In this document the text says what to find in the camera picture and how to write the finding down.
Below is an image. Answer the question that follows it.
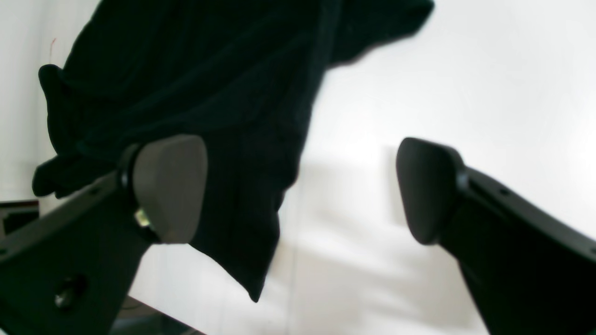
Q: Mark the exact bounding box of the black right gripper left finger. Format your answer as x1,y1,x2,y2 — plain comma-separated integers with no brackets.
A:
0,135,207,335

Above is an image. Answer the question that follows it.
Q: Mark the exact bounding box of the black t-shirt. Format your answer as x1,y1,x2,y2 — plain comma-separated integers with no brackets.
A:
32,0,434,302

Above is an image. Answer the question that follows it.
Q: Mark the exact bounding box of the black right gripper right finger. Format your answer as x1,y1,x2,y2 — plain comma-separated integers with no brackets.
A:
396,137,596,335

